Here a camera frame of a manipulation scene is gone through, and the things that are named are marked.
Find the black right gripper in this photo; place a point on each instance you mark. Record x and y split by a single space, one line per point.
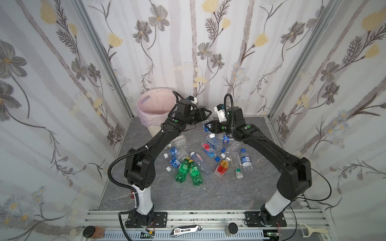
217 126

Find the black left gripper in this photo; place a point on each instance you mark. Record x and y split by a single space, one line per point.
198 114

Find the pepsi label clear bottle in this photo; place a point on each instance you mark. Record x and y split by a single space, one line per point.
224 138

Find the blue label water bottle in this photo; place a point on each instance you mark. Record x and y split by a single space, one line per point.
245 158

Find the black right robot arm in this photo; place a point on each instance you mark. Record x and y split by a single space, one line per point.
295 173

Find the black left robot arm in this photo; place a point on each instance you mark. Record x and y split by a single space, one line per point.
139 163

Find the cream bin with pink liner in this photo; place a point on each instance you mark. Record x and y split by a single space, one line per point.
153 107

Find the square clear blue cap bottle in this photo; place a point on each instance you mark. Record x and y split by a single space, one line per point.
214 142

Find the pink label blue bottle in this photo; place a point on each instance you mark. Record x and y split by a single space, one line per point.
210 151

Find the ribbed clear bottle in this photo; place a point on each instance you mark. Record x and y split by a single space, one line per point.
230 148

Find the clear bottle green cap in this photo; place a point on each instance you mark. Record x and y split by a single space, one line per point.
237 164

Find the clear bottle white cap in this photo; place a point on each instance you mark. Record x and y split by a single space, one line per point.
179 142

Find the orange red liquid bottle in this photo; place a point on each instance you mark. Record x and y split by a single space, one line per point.
223 167

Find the tall clear blue bottle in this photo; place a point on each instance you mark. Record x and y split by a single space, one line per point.
201 163

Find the green soda bottle left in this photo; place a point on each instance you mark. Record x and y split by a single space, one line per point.
183 170

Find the green soda bottle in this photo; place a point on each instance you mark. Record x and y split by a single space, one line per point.
195 174
183 170

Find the small blue label bottle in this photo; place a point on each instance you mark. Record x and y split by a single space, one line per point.
173 164

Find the green soda bottle right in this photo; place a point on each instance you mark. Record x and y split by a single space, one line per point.
195 174

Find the silver adjustable wrench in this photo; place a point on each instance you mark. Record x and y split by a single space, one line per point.
176 232

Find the white vegetable peeler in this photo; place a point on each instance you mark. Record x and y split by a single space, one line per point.
307 231

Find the black lid brown jar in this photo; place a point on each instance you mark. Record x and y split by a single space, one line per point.
93 232

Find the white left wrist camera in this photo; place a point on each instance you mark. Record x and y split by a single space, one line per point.
192 99

